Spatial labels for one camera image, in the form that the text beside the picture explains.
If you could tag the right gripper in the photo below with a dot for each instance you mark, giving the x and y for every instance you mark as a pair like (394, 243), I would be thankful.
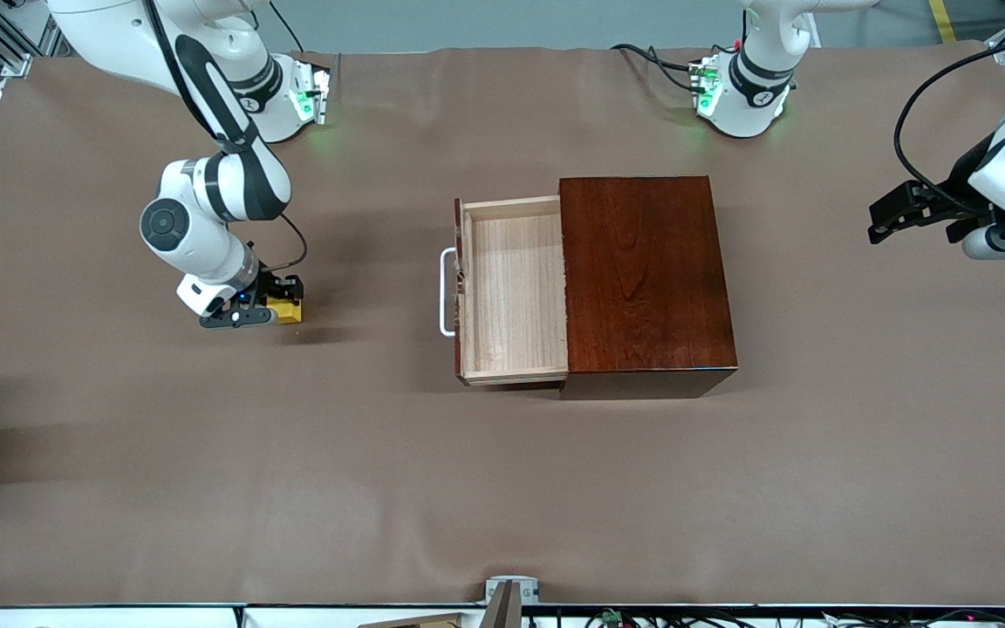
(273, 284)

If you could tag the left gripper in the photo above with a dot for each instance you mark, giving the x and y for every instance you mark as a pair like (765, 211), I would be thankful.
(956, 185)

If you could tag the yellow cube block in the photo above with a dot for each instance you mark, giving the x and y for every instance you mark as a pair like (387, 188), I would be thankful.
(289, 313)

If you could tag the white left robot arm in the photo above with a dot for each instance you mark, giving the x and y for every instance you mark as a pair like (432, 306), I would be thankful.
(755, 87)

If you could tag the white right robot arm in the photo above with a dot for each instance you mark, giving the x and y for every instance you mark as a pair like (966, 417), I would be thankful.
(206, 187)

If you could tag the dark brown wooden cabinet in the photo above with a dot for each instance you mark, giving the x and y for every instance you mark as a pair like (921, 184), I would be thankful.
(651, 279)

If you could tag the brown cardboard piece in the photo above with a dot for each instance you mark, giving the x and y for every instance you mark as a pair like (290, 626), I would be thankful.
(415, 621)

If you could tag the green plug connector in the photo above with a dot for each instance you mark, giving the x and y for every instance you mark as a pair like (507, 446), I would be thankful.
(613, 617)

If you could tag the grey metal mount bracket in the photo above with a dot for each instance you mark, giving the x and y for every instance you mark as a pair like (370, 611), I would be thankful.
(511, 591)

